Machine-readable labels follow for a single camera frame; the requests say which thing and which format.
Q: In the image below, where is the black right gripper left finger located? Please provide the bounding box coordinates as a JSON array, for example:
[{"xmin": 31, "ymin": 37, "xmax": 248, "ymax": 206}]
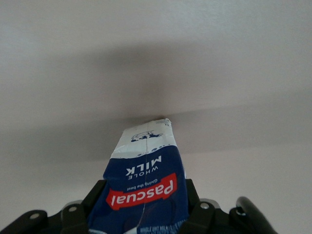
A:
[{"xmin": 60, "ymin": 179, "xmax": 108, "ymax": 234}]

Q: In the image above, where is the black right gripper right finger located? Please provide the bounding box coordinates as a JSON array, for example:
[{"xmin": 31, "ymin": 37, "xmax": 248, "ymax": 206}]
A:
[{"xmin": 180, "ymin": 179, "xmax": 221, "ymax": 234}]

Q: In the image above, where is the blue milk carton green cap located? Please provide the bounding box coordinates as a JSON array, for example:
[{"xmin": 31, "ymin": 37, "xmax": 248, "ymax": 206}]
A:
[{"xmin": 86, "ymin": 118, "xmax": 193, "ymax": 234}]

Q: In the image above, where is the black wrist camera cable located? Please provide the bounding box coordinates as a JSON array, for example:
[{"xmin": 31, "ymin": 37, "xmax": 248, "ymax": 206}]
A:
[{"xmin": 235, "ymin": 196, "xmax": 278, "ymax": 234}]

